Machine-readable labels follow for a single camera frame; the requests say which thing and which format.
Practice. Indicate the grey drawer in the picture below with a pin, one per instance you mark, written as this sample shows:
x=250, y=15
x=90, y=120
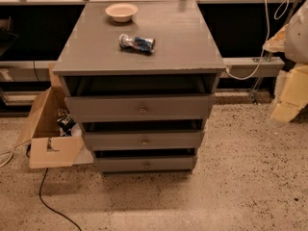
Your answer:
x=145, y=163
x=139, y=107
x=143, y=140

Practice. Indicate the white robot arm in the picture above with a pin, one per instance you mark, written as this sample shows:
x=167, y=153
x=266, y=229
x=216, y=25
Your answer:
x=291, y=88

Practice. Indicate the grey drawer cabinet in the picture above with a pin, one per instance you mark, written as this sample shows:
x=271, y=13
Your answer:
x=185, y=61

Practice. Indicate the grey top drawer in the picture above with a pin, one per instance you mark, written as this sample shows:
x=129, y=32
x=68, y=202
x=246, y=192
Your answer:
x=139, y=107

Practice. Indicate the grey bottom drawer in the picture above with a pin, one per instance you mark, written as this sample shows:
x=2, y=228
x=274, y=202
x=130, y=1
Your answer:
x=145, y=163

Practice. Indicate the open cardboard box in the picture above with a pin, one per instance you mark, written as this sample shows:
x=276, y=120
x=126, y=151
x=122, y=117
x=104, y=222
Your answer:
x=43, y=131

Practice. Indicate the crushed blue soda can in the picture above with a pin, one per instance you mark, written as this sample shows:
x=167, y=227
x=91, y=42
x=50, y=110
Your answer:
x=145, y=45

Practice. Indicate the black snack bag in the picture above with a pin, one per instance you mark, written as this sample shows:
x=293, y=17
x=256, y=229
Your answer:
x=65, y=121

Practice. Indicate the white bowl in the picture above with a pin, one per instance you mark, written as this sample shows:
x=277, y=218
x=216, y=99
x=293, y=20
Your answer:
x=121, y=12

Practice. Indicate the metal diagonal pole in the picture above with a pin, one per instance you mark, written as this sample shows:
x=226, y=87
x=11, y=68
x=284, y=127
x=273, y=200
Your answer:
x=291, y=38

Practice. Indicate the grey wall rail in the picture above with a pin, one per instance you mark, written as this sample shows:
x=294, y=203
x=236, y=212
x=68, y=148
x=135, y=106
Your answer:
x=29, y=71

